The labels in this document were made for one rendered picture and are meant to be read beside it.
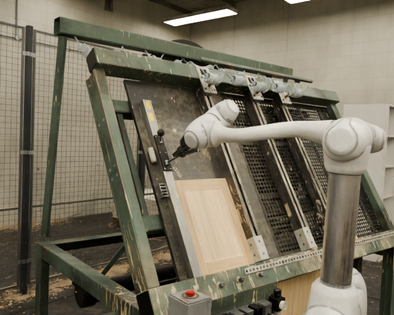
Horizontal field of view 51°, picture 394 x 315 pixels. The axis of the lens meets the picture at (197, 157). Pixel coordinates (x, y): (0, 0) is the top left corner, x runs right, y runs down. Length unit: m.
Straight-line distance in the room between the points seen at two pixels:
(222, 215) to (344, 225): 0.91
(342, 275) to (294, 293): 1.40
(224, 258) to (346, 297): 0.79
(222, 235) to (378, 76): 5.59
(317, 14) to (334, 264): 6.82
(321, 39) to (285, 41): 0.70
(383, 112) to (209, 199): 3.96
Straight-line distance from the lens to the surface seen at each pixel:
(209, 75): 2.43
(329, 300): 1.46
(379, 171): 5.80
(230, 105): 1.69
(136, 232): 1.81
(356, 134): 1.32
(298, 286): 2.85
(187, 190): 2.09
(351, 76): 7.50
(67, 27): 2.65
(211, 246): 2.06
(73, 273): 2.44
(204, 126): 1.57
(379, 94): 7.31
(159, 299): 1.78
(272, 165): 2.62
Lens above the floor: 1.54
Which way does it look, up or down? 3 degrees down
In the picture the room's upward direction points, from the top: 3 degrees clockwise
